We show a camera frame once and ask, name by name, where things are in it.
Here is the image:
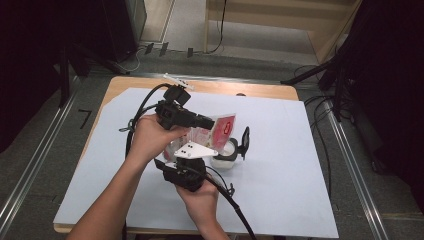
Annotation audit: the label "black metal stand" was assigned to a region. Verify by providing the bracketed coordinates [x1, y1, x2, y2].
[58, 43, 128, 108]
[280, 49, 354, 123]

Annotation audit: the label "left hand-held gripper cable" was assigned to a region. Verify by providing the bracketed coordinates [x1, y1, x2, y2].
[119, 83, 174, 159]

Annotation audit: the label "metal floor rail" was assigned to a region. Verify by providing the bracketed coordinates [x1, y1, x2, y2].
[324, 99, 389, 240]
[0, 74, 79, 228]

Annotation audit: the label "black floor cables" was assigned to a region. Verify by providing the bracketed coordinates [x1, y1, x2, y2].
[294, 64, 354, 201]

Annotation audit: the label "black cabinet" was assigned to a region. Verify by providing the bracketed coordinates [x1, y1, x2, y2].
[99, 0, 148, 63]

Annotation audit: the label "light wooden shelf unit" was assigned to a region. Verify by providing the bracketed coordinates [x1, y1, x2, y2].
[203, 0, 363, 64]

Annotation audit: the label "person's right hand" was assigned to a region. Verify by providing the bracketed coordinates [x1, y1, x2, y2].
[174, 183, 221, 231]

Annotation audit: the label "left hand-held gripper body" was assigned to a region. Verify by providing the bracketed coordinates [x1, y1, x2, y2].
[154, 73, 201, 130]

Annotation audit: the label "hanging black cable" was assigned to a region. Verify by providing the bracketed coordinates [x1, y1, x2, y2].
[203, 0, 228, 55]

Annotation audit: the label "white floor cable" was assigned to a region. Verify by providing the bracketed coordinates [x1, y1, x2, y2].
[114, 46, 148, 74]

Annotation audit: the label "clear jar with black lid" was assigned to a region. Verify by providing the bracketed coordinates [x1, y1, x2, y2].
[210, 126, 251, 169]

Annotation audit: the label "person's left hand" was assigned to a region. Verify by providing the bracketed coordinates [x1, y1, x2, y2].
[128, 113, 190, 168]

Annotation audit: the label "right hand-held gripper cable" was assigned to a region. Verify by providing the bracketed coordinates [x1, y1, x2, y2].
[199, 164, 258, 240]

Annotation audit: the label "red and white refill pouch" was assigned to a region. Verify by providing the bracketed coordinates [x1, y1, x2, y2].
[163, 113, 238, 163]

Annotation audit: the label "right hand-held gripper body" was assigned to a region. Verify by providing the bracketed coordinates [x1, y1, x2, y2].
[162, 142, 219, 193]

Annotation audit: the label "hand-held gripper cable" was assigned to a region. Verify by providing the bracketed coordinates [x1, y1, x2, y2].
[119, 83, 174, 159]
[199, 164, 258, 240]

